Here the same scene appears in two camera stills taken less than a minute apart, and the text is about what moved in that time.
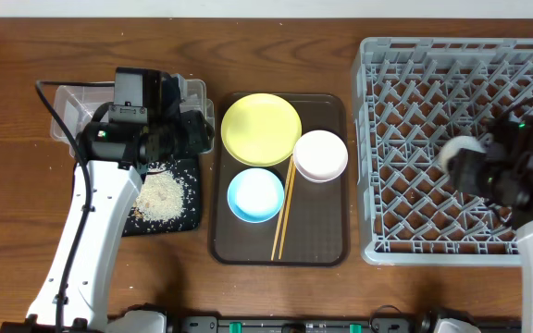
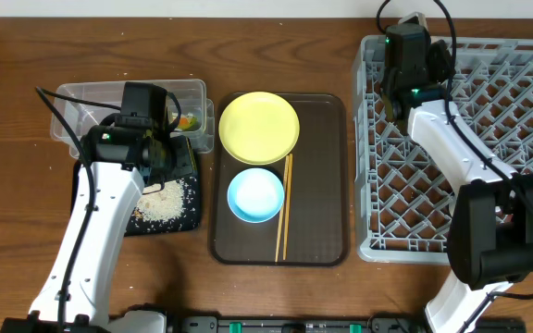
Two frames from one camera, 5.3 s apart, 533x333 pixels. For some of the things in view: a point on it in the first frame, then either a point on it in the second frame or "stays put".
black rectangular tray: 168,199 stays put
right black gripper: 464,168 → 436,53
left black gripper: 196,124 → 187,166
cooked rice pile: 160,197 stays put
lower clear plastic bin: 80,111 stays put
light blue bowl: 255,195 stays put
